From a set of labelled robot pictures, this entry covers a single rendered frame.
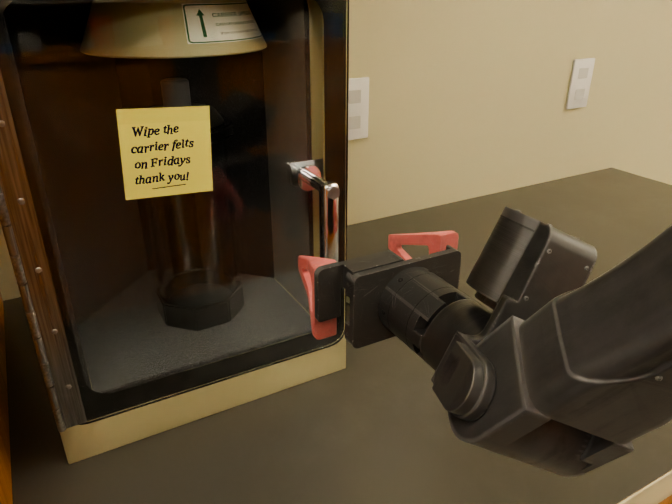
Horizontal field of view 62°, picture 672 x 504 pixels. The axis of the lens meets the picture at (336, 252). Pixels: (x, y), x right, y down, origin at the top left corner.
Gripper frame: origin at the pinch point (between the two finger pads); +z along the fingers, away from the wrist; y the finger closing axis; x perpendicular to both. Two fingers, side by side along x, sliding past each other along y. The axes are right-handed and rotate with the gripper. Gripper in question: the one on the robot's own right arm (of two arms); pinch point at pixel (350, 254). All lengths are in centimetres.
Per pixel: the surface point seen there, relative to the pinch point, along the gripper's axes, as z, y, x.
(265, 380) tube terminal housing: 8.6, 5.9, 18.5
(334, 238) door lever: 2.6, 0.3, -0.7
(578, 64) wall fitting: 52, -91, -5
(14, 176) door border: 7.6, 25.5, -9.3
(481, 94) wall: 52, -63, -1
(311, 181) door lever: 5.9, 1.0, -5.5
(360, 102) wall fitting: 51, -32, -2
